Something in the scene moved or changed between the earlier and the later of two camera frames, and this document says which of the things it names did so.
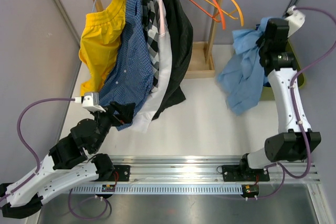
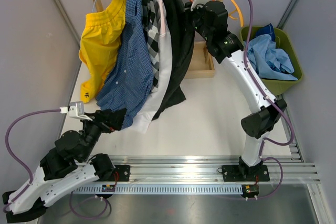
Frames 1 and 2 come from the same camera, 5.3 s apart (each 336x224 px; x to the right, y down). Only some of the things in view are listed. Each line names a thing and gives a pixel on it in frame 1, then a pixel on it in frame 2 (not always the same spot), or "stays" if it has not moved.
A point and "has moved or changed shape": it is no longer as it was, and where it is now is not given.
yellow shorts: (100, 40) stays
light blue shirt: (244, 78) has moved or changed shape
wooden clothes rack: (201, 63) stays
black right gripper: (259, 42) -> (189, 13)
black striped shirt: (181, 26) stays
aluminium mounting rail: (193, 175) stays
